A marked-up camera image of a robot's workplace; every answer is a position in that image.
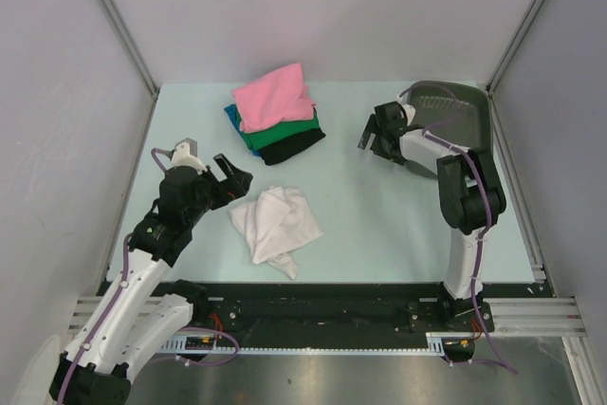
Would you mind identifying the pink folded t shirt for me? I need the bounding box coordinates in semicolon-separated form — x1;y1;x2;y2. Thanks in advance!
231;63;315;134

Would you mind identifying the blue folded t shirt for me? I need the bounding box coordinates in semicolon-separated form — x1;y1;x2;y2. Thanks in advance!
224;103;260;157

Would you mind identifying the dark green plastic bin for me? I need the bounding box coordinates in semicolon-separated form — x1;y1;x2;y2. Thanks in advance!
399;81;493;178

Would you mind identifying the black folded t shirt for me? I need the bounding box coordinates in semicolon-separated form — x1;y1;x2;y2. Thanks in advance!
258;128;326;166

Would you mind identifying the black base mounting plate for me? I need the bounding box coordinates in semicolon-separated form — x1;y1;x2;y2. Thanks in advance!
97;281;554;349

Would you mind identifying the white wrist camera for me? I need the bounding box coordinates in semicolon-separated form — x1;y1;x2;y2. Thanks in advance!
397;101;416;125
170;138;208;175

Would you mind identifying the aluminium front frame rail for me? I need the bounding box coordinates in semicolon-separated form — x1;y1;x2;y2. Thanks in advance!
67;297;587;337

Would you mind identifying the left aluminium frame post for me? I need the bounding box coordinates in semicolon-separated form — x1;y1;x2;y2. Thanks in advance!
70;0;160;101

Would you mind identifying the white t shirt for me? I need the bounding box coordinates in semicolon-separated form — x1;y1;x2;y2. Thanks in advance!
230;187;323;280

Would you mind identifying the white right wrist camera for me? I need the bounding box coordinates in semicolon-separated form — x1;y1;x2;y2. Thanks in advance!
397;101;416;125

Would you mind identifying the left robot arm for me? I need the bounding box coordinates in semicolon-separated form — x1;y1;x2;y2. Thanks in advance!
49;151;253;404

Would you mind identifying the right aluminium frame post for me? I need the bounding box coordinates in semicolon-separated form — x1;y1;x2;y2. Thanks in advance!
486;0;575;93

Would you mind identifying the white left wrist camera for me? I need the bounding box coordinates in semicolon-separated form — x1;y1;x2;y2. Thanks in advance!
170;138;208;175

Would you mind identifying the white slotted cable duct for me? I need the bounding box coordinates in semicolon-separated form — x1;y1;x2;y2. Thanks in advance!
157;333;476;357

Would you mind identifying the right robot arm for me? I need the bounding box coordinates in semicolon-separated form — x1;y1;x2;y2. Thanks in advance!
359;101;506;330

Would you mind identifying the green folded t shirt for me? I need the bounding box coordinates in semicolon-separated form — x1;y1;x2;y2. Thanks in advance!
236;112;320;151

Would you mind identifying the aluminium frame post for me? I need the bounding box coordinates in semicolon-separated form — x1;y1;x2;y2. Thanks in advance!
70;0;160;101
486;0;575;93

